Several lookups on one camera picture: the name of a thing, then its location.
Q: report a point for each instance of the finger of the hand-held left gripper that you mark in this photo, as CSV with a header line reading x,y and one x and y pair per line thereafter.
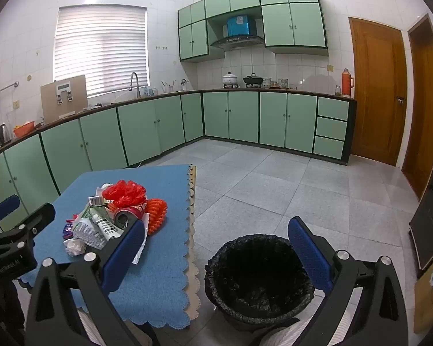
x,y
5,205
39,216

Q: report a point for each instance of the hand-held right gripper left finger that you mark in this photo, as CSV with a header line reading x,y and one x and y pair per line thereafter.
x,y
124,256

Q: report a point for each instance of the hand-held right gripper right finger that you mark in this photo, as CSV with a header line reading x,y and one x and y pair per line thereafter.
x,y
310,256

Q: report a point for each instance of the orange foam fruit net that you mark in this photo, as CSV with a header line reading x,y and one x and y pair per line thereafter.
x,y
157,216

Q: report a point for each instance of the bin with black liner bag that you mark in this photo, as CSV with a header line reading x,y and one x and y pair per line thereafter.
x,y
259,281

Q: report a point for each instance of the white paper sheet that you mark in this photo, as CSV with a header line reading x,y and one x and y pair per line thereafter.
x,y
140,250

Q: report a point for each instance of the red blue snack packet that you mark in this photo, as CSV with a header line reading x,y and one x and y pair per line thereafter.
x,y
68,229

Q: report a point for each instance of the red soda can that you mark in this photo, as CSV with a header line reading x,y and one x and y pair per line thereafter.
x,y
124,218

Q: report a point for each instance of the blue tablecloth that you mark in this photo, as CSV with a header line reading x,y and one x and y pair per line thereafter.
x,y
158,277

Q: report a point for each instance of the white crumpled tissue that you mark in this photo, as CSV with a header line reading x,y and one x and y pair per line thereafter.
x,y
74,248

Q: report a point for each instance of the red crumpled plastic bag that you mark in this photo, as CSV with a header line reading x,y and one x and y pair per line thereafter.
x,y
124,191

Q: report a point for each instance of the steel electric kettle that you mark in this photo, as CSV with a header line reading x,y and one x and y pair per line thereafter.
x,y
4,133

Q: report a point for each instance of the red plastic basin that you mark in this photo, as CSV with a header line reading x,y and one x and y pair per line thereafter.
x,y
23,129

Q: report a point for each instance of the beige scalloped table cloth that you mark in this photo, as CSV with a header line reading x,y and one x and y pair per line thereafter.
x,y
194,295

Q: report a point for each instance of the green cabinet drawer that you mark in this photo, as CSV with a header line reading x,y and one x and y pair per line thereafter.
x,y
328,147
332,109
331,128

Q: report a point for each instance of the steel towel bar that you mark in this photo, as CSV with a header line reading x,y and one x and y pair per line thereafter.
x,y
7,87

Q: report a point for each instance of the brown cardboard box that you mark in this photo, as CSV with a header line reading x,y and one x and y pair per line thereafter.
x,y
429,313

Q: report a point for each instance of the green lower kitchen cabinets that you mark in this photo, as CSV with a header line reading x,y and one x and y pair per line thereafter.
x,y
238,115

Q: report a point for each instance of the green kitchen cabinets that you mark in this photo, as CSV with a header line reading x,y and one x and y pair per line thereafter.
x,y
292,25
238,115

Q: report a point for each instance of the glass jar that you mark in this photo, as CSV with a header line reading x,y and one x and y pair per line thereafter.
x,y
337,92

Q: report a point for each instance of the small plastic bottles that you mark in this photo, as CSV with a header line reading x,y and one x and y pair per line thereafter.
x,y
153,90

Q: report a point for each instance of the steel kitchen faucet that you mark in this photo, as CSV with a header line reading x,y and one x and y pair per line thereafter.
x,y
134,75

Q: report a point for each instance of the brown wooden door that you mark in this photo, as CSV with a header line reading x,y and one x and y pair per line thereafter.
x,y
422,115
375,97

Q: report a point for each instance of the utensil holder with chopsticks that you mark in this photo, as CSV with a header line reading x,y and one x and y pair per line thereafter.
x,y
169,88

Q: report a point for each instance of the floral ceramic canister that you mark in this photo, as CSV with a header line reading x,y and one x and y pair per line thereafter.
x,y
283,83

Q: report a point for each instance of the red thermos flask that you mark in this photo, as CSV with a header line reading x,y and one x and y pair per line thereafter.
x,y
346,84

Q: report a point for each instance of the white window blinds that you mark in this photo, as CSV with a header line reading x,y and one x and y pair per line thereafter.
x,y
101,50

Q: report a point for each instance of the stack of bowls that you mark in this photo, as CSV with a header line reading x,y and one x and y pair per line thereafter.
x,y
268,83

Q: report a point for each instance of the black wok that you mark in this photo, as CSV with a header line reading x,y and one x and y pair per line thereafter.
x,y
253,79

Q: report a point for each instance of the white lidded pot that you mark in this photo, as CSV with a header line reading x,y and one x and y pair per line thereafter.
x,y
231,79

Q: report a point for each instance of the black range hood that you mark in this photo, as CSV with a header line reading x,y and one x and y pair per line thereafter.
x,y
238,42

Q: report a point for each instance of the green upper kitchen cabinets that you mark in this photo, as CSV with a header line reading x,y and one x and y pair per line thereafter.
x,y
292,25

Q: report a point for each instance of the blue film-covered hood chimney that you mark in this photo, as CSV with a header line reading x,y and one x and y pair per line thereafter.
x,y
240,25

